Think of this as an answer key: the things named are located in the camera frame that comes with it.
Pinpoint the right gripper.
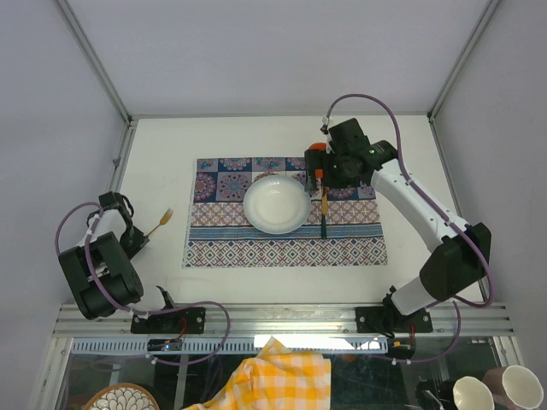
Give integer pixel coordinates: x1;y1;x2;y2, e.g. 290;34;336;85
304;148;360;191

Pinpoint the orange mug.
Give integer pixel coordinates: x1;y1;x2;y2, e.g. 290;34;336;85
309;143;327;179

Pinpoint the gold fork green handle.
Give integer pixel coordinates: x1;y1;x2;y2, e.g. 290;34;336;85
146;208;174;237

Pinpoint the gold knife green handle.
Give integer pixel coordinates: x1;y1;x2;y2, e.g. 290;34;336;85
321;186;328;239

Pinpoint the white blue-rimmed bowl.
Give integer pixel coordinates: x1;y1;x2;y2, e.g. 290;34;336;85
243;175;311;235

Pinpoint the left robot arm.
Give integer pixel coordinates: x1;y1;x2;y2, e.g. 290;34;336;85
55;191;206;338

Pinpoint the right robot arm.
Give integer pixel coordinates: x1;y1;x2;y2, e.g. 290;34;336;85
304;119;491;337

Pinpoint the patterned brown plate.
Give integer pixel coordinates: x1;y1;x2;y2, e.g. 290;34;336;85
84;383;160;410

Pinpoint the yellow checkered cloth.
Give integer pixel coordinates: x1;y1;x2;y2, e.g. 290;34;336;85
190;337;332;410

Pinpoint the brown white cup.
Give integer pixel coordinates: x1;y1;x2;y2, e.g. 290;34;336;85
482;365;544;409

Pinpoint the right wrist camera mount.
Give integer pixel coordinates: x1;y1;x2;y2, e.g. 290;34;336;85
320;114;331;135

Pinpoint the white cable duct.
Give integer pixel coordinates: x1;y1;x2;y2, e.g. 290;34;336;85
72;335;388;355

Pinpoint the aluminium mounting rail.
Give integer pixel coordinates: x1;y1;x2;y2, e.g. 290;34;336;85
53;303;515;337

